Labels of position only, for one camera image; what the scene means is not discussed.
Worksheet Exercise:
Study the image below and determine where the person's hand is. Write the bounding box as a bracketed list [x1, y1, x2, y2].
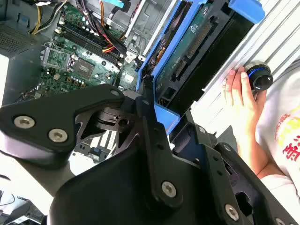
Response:
[221, 67, 267, 132]

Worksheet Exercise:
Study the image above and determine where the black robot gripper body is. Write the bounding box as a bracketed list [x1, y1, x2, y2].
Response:
[46, 144, 236, 225]

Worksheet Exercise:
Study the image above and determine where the black disk wire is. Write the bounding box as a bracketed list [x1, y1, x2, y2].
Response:
[89, 14, 128, 56]

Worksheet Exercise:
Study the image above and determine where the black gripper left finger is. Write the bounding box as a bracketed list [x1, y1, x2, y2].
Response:
[0, 76, 185, 209]

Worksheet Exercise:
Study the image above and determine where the hard disk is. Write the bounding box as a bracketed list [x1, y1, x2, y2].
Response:
[135, 0, 267, 135]

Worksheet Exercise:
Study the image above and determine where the round black tool blue ring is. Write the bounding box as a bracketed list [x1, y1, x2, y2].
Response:
[245, 60, 274, 92]

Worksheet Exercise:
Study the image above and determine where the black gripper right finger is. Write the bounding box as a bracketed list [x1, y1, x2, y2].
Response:
[168, 110, 300, 225]

